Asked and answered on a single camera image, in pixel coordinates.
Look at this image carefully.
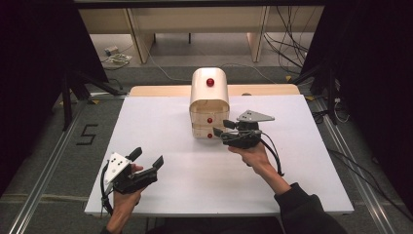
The coiled white cable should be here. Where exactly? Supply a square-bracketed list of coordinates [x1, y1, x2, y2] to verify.
[101, 53, 133, 70]

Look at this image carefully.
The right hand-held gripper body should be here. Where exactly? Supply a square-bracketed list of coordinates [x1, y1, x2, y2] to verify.
[221, 109, 276, 150]

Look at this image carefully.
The grey floor cable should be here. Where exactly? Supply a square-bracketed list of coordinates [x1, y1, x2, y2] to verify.
[219, 62, 278, 85]
[146, 53, 193, 83]

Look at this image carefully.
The aluminium floor rail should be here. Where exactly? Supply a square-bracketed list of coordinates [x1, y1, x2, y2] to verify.
[315, 97, 396, 234]
[7, 99, 90, 234]

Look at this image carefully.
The black curtain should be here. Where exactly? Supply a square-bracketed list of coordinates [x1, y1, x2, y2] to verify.
[0, 0, 110, 198]
[300, 0, 413, 214]

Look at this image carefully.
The light wooden table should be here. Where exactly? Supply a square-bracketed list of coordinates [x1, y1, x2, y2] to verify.
[129, 83, 301, 98]

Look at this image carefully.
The beige desk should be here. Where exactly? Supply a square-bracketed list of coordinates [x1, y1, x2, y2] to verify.
[127, 6, 271, 64]
[79, 8, 132, 35]
[267, 5, 325, 33]

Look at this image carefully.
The person's right hand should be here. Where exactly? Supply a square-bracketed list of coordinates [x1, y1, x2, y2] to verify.
[228, 141, 278, 179]

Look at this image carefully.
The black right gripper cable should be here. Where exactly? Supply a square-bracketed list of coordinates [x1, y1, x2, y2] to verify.
[257, 130, 286, 177]

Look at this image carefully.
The person's dark clothed lap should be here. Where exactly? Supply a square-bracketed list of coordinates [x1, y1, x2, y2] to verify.
[145, 216, 283, 234]

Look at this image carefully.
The black metal stand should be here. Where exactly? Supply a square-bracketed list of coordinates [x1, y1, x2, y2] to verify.
[60, 68, 127, 132]
[292, 63, 339, 127]

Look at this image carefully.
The cream drawer with red knob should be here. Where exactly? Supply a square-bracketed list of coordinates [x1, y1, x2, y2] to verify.
[191, 126, 226, 140]
[190, 111, 229, 127]

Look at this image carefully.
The black floor cable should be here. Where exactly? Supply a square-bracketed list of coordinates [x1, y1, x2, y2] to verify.
[326, 147, 413, 222]

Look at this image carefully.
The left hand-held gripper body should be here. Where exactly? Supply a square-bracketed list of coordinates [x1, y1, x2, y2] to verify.
[103, 151, 160, 195]

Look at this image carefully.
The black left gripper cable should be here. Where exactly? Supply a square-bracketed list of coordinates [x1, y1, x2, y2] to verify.
[99, 162, 115, 217]

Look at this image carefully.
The cream mini drawer cabinet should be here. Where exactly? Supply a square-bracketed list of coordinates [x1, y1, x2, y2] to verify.
[189, 67, 231, 140]

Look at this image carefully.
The bundle of black cables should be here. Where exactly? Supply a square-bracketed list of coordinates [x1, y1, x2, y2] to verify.
[263, 5, 310, 75]

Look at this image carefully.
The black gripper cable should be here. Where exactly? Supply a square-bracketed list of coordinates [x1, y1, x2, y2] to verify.
[99, 162, 115, 217]
[257, 130, 286, 177]

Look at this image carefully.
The person's left hand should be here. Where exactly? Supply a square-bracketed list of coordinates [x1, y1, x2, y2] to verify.
[111, 163, 144, 213]

